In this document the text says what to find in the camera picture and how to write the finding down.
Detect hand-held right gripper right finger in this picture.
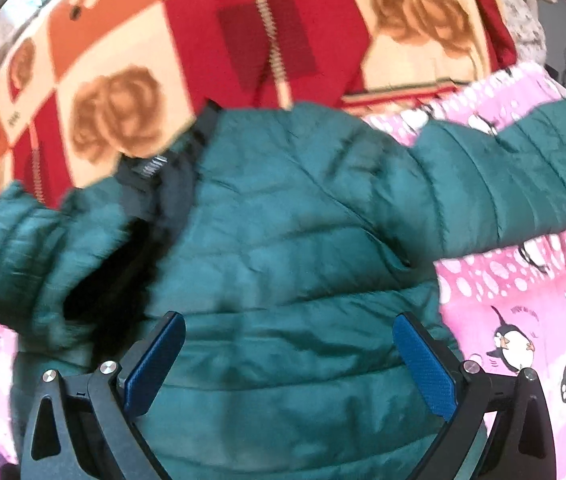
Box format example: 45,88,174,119
392,311,556,480

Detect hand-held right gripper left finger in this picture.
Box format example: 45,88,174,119
22,311,187,480

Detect dark green puffer jacket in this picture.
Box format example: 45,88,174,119
0,99,566,480

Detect pink penguin blanket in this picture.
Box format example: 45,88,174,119
0,62,566,466

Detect red orange rose blanket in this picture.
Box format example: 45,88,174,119
0,0,519,211

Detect grey patterned cloth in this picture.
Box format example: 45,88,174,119
483,0,559,67

